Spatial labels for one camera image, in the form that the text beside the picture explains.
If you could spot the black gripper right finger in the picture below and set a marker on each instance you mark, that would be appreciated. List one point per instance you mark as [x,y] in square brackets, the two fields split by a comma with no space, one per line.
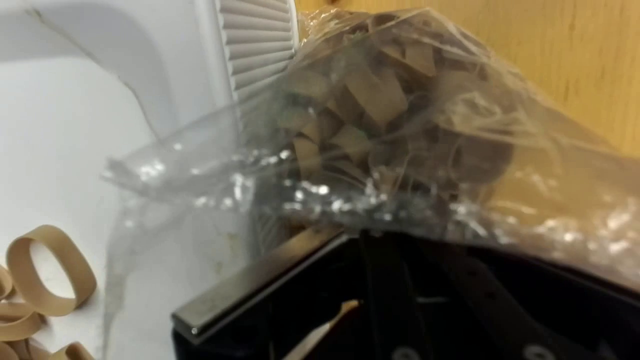
[538,311]

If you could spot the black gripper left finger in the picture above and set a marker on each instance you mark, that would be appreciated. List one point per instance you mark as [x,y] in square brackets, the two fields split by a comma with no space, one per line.
[287,304]

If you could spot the clear bag of rubber bands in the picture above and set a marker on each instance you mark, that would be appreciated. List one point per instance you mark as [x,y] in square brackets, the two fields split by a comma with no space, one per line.
[398,122]

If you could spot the white ribbed plastic tub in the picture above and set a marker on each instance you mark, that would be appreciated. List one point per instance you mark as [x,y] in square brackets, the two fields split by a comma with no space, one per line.
[102,106]

